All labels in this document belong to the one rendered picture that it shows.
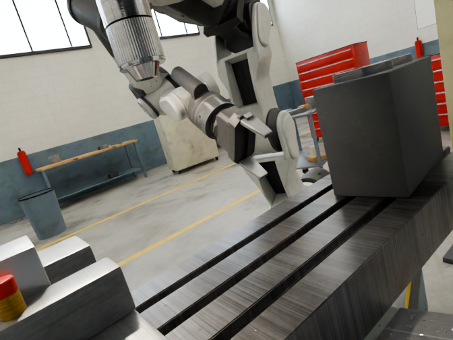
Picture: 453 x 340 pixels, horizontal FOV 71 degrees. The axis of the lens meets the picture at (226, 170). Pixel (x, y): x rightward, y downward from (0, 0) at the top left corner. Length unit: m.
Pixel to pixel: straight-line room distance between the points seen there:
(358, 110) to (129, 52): 0.34
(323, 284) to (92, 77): 8.08
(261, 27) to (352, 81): 0.56
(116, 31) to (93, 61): 8.08
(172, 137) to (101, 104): 2.42
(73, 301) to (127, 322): 0.04
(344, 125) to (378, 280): 0.24
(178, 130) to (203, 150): 0.67
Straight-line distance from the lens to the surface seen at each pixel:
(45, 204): 5.05
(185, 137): 6.50
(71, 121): 8.00
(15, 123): 7.86
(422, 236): 0.52
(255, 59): 0.99
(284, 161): 1.02
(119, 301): 0.27
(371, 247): 0.42
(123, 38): 0.32
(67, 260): 0.35
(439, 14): 1.97
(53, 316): 0.26
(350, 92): 0.52
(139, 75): 0.33
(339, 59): 5.56
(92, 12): 0.83
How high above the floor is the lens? 1.15
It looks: 12 degrees down
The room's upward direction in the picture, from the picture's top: 16 degrees counter-clockwise
